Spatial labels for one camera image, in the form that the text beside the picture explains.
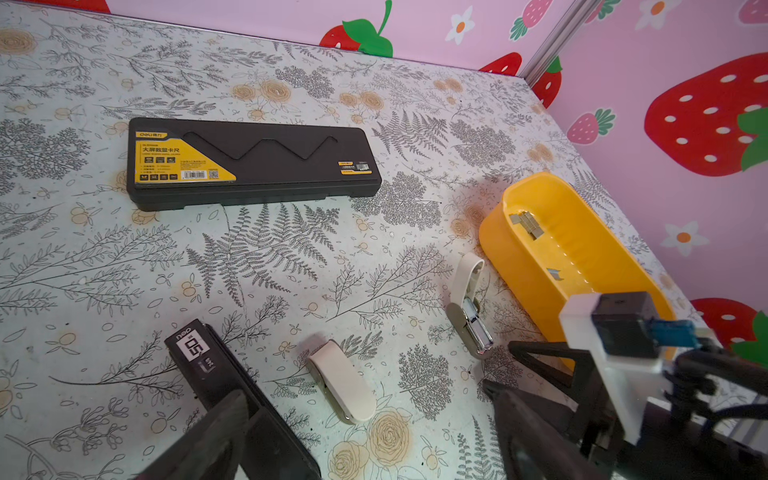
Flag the black stapler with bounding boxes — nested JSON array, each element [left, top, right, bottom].
[[157, 319, 322, 479]]

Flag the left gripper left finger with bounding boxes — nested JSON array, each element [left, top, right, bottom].
[[137, 390, 248, 480]]

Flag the yellow plastic tray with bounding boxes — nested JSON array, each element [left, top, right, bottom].
[[479, 173, 676, 342]]

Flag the black tool case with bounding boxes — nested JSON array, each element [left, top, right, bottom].
[[126, 117, 383, 211]]

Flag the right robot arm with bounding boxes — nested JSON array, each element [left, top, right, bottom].
[[484, 341, 767, 479]]

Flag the staple strips in tray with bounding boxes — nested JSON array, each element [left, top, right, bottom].
[[509, 211, 563, 281]]

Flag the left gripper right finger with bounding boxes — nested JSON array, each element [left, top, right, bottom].
[[482, 380, 606, 479]]

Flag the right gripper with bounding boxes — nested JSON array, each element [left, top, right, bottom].
[[506, 340, 768, 480]]

